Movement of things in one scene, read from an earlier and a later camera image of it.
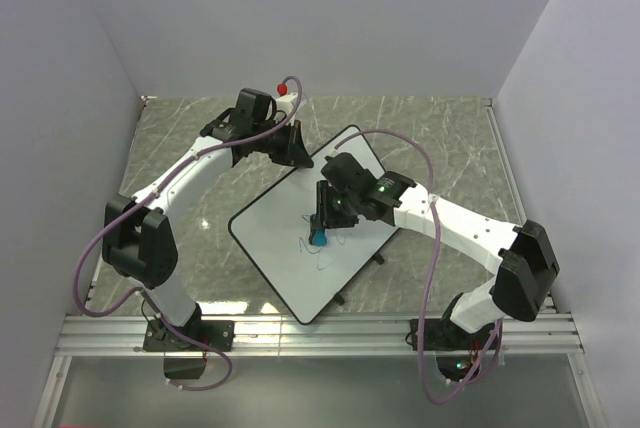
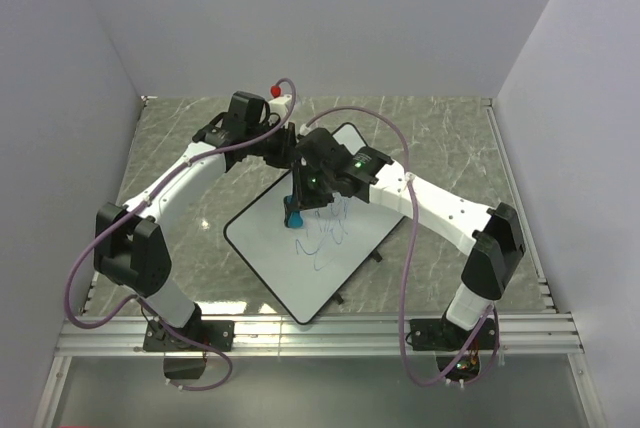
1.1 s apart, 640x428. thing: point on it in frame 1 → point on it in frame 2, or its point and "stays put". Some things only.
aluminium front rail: x=345 y=335 stays put
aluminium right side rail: x=550 y=304 stays put
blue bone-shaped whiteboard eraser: x=320 y=237 → x=295 y=220
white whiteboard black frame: x=276 y=229 stays put
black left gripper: x=294 y=152 stays put
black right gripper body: x=335 y=210 → x=313 y=187
